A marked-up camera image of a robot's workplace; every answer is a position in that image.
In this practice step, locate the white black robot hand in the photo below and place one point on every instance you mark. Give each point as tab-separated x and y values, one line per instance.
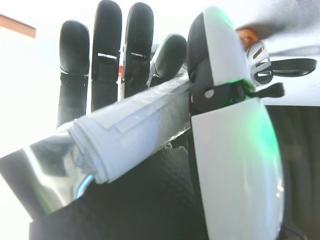
225	162

